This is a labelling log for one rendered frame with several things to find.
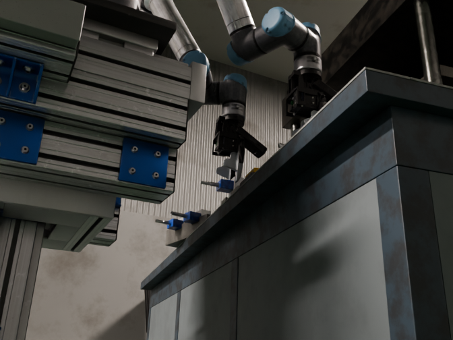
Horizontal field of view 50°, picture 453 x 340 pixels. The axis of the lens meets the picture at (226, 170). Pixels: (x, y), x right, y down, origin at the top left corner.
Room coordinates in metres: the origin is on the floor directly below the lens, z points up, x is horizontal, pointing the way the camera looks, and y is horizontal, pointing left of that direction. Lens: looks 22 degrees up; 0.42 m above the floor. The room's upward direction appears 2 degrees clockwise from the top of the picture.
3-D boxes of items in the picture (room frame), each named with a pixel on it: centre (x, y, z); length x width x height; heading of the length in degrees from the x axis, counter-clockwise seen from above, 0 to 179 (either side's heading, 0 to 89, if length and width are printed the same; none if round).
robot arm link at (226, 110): (1.34, -0.02, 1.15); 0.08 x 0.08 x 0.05
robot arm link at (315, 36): (1.10, -0.21, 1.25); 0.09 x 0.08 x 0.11; 136
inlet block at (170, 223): (1.57, 0.17, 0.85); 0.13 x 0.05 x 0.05; 124
